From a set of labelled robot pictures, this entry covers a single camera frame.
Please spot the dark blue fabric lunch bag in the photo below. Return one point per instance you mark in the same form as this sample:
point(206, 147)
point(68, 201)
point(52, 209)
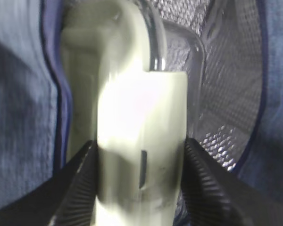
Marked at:
point(241, 99)

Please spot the green lidded glass lunch box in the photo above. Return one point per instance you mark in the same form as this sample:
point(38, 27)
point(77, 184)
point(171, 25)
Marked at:
point(135, 80)

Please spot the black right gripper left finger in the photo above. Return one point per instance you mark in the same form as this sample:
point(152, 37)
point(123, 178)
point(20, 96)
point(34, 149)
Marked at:
point(67, 199)

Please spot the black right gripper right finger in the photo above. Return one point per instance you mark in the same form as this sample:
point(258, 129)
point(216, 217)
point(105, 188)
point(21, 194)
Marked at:
point(216, 197)

